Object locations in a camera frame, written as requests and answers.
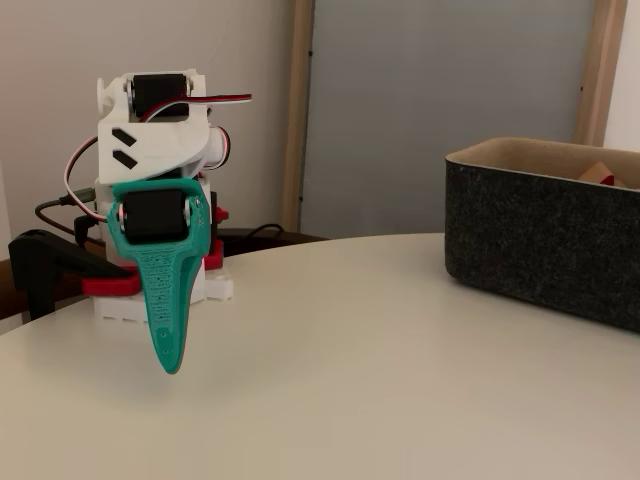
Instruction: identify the red and wood toy block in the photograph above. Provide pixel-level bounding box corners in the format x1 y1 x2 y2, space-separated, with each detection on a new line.
578 162 629 190

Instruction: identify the dark grey felt bin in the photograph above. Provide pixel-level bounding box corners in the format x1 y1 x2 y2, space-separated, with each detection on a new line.
443 137 640 334

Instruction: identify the black and red table clamp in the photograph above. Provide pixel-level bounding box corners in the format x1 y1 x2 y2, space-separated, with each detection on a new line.
205 192 231 272
8 228 143 322

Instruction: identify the black cable behind table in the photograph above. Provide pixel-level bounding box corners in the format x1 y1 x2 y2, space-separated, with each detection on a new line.
219 223 287 249

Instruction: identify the black USB cable metal plug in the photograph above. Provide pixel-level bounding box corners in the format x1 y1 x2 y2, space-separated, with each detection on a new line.
34 187 99 236

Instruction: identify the black power plug cable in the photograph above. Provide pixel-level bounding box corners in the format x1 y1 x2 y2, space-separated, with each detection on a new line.
73 214 106 248

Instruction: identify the red white black servo wire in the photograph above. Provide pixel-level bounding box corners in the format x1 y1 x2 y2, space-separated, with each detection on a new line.
218 125 234 170
63 134 110 222
135 92 254 124

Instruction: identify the light wooden frame grey panel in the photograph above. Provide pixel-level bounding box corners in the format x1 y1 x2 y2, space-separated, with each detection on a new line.
279 0 629 235

